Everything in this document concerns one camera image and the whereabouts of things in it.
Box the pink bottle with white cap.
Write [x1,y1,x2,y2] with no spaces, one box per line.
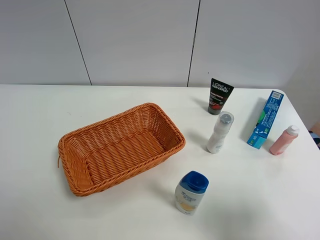
[269,125,300,155]

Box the orange woven wicker basket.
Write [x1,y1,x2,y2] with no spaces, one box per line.
[57,103,186,197]

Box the blue toothpaste box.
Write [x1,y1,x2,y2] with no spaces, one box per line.
[247,90,284,150]

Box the dark patterned object at edge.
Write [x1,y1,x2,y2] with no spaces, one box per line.
[308,130,320,149]

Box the white bottle with clear cap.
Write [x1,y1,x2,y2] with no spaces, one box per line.
[206,111,234,154]

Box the black L'Oreal face wash tube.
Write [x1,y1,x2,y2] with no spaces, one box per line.
[207,78,234,115]

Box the white bottle with blue cap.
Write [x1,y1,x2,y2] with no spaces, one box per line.
[174,170,209,216]

